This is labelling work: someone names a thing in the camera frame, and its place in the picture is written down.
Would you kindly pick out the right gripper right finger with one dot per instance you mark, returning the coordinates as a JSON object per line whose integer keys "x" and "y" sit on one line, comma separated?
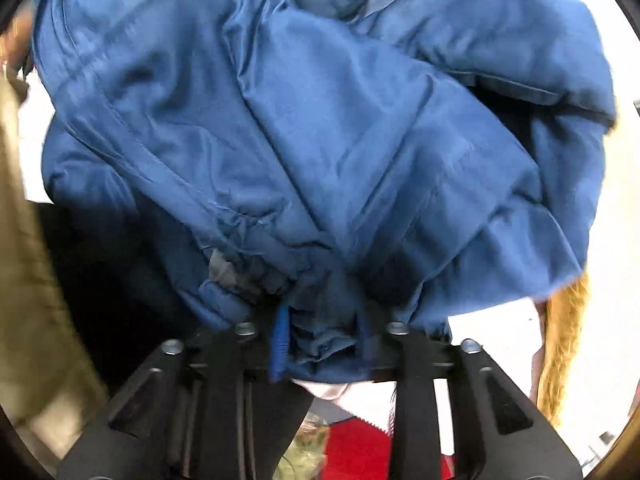
{"x": 498, "y": 432}

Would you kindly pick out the pink polka dot bedsheet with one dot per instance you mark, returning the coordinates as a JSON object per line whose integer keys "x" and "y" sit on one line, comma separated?
{"x": 510, "y": 333}

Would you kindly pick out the red patterned cloth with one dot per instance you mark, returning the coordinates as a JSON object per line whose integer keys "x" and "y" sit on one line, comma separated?
{"x": 356, "y": 450}

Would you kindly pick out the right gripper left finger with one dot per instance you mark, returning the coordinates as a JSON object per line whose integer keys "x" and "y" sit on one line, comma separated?
{"x": 217, "y": 406}

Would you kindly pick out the dark blue large garment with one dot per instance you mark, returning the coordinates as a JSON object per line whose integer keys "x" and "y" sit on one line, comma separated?
{"x": 324, "y": 167}

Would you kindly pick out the khaki trousers of person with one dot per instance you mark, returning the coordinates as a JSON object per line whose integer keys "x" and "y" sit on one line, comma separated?
{"x": 49, "y": 389}

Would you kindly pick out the yellow fuzzy cloth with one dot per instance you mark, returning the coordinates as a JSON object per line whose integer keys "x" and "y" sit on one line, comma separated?
{"x": 562, "y": 321}

